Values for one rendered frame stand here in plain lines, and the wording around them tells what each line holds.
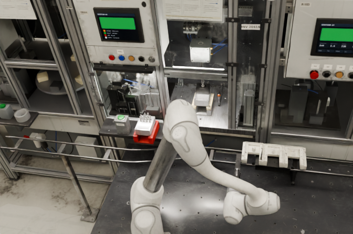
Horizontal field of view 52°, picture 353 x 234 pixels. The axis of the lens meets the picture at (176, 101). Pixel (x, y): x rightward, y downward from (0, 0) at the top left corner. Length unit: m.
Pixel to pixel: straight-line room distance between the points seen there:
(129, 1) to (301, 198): 1.47
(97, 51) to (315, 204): 1.53
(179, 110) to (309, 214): 1.03
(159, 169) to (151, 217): 0.24
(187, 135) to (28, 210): 2.16
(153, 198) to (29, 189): 1.77
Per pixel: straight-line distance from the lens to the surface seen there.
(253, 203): 1.87
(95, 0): 1.97
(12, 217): 3.42
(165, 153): 1.75
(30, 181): 3.59
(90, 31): 2.09
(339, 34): 1.86
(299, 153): 2.27
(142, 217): 1.90
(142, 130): 2.20
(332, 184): 2.41
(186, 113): 1.60
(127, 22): 1.94
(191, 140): 1.49
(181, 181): 2.34
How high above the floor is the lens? 2.55
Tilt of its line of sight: 41 degrees down
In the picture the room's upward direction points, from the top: 7 degrees counter-clockwise
